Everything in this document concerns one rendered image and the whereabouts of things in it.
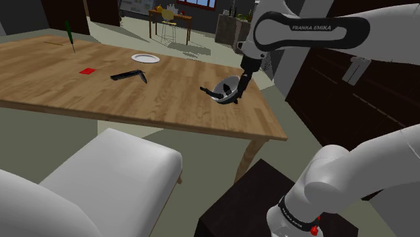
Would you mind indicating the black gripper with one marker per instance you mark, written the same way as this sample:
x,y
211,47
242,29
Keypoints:
x,y
251,64

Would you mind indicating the grey bowl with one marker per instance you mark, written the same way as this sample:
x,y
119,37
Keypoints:
x,y
229,97

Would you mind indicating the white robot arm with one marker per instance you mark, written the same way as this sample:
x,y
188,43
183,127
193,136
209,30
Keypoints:
x,y
387,36

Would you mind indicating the black utensil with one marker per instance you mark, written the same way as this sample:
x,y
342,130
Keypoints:
x,y
211,93

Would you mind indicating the grey cabinet with plants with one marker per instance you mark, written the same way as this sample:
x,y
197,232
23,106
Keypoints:
x,y
229,29

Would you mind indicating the wooden desk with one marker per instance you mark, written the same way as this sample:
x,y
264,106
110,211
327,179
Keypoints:
x,y
183,19

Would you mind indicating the window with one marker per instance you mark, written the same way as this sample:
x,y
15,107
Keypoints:
x,y
197,2

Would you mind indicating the dark wooden cabinet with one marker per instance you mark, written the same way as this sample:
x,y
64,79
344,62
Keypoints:
x,y
338,108

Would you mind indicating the white plate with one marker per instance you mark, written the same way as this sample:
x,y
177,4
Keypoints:
x,y
145,58

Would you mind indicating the yellow stool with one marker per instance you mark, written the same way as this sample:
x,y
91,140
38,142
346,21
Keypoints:
x,y
168,15

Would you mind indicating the black folding ruler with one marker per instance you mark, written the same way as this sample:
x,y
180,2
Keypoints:
x,y
126,75

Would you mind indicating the wooden table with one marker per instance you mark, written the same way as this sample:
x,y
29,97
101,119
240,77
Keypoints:
x,y
98,98

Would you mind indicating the red flat square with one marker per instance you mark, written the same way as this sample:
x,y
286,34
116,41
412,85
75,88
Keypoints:
x,y
87,71

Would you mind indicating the dark door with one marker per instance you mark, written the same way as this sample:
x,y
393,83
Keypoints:
x,y
103,11
67,14

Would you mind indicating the white armchair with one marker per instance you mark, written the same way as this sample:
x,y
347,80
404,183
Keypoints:
x,y
108,183

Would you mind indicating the green pen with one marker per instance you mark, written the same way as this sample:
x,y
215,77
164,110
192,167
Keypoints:
x,y
69,32

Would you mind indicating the yellow pencil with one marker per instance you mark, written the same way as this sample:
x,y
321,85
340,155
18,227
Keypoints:
x,y
53,43

